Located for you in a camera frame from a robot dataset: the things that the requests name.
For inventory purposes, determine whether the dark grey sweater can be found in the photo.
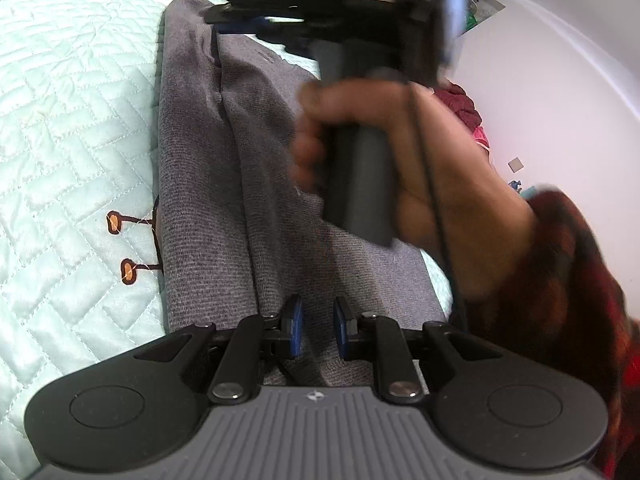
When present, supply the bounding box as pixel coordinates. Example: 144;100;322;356
158;0;445;386

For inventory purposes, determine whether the person's right hand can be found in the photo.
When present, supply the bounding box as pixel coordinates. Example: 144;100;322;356
291;79;536;302

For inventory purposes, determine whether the dark red jacket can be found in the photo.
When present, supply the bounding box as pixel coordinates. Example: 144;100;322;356
434;82;483;133

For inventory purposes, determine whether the red plaid right sleeve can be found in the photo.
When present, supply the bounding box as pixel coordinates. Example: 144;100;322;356
466;191;639;479

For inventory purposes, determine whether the teal quilted bee bedspread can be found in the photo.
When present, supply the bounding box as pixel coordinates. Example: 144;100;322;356
0;0;457;480

